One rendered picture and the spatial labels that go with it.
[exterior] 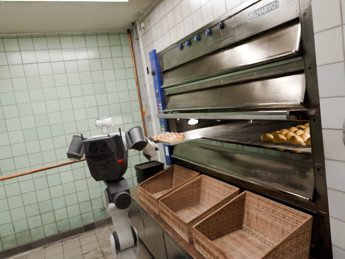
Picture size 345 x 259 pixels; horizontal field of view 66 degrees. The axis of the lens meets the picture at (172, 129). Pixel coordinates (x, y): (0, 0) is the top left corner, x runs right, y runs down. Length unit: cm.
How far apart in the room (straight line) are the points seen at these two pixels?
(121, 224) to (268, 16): 166
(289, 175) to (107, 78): 273
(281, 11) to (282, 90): 42
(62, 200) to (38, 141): 82
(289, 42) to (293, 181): 77
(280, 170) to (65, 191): 278
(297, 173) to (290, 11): 88
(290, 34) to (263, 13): 24
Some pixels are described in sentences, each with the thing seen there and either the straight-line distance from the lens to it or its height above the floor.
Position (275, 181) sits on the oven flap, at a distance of 182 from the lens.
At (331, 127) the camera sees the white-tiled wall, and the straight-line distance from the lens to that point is 149.
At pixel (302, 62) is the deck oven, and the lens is 155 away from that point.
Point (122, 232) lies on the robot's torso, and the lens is 209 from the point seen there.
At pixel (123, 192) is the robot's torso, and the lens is 183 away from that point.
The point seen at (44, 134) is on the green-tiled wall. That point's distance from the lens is 368.
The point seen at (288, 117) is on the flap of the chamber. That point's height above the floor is 141.
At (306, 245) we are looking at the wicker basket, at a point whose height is 71.
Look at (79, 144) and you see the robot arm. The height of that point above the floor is 137.
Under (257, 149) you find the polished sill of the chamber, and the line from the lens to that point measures 187.
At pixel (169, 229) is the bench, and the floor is 58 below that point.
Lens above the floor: 159
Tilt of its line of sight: 7 degrees down
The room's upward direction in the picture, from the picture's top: 9 degrees counter-clockwise
